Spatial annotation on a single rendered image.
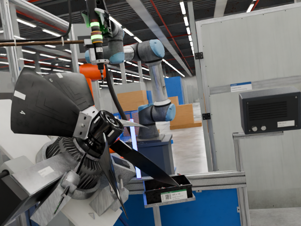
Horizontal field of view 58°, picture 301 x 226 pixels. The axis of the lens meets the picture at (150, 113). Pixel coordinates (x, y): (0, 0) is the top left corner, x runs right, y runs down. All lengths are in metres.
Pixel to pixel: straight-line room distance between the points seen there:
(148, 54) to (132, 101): 7.52
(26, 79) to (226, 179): 1.04
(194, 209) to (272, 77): 1.77
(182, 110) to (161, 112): 8.58
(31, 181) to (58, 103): 0.27
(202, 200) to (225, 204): 0.11
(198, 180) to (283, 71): 1.77
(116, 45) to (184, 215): 0.95
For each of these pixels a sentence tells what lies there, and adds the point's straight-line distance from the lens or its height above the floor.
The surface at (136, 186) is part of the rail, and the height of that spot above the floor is 0.82.
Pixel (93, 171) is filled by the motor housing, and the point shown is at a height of 1.05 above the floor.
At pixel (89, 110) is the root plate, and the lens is 1.10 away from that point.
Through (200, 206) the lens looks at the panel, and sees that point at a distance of 1.54.
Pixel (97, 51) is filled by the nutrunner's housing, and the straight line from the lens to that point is 1.13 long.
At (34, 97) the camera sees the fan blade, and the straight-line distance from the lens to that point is 0.88.
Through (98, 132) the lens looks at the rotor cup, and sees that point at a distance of 0.98.
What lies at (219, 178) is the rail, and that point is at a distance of 1.47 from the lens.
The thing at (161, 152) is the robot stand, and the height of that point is 0.93.
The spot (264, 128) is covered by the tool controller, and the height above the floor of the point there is 1.07.
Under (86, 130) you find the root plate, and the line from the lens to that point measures 0.99.
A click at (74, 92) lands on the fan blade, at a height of 1.35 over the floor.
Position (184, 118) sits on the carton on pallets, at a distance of 10.35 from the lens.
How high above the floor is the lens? 1.29
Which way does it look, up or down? 3 degrees down
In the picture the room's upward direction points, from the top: 8 degrees counter-clockwise
